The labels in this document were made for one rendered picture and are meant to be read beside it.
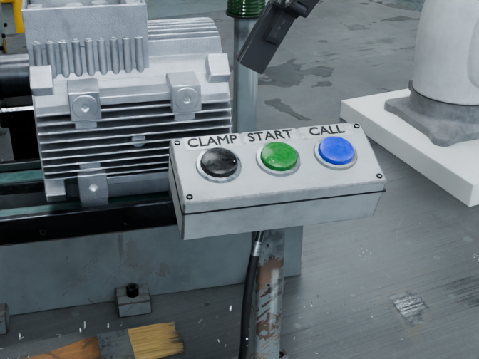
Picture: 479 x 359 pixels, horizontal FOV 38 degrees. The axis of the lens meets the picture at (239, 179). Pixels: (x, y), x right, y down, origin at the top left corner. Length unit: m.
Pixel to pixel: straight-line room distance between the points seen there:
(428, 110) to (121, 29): 0.63
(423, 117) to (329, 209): 0.64
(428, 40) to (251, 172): 0.66
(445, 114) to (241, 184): 0.69
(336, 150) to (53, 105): 0.30
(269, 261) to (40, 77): 0.29
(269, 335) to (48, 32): 0.37
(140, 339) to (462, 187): 0.54
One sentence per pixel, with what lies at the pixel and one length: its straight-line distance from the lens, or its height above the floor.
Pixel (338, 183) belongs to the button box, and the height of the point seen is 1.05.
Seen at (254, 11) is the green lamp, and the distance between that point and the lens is 1.09.
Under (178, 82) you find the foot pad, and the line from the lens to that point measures 0.71.
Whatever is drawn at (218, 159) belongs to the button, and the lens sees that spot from 0.56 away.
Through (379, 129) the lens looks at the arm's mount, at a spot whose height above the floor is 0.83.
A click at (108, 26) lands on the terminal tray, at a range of 0.72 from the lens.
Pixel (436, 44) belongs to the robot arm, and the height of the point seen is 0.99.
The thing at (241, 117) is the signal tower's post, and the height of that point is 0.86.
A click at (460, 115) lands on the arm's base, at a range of 1.20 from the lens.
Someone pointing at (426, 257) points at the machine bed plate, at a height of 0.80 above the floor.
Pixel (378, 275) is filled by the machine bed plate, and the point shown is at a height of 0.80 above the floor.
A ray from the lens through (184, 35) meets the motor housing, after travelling 0.76.
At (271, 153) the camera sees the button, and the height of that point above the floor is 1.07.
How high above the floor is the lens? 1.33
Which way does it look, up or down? 29 degrees down
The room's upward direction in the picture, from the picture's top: 1 degrees clockwise
